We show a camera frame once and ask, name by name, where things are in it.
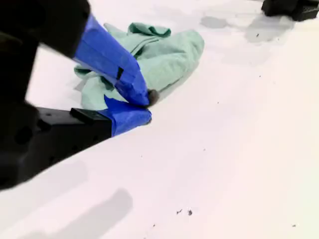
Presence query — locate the pale green T-shirt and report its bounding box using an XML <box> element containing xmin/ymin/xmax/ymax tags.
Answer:
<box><xmin>74</xmin><ymin>22</ymin><xmax>205</xmax><ymax>112</ymax></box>

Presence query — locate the black box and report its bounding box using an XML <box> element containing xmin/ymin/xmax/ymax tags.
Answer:
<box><xmin>261</xmin><ymin>0</ymin><xmax>319</xmax><ymax>22</ymax></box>

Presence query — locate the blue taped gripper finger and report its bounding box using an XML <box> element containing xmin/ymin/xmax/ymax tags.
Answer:
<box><xmin>37</xmin><ymin>94</ymin><xmax>153</xmax><ymax>162</ymax></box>
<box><xmin>41</xmin><ymin>0</ymin><xmax>160</xmax><ymax>108</ymax></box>

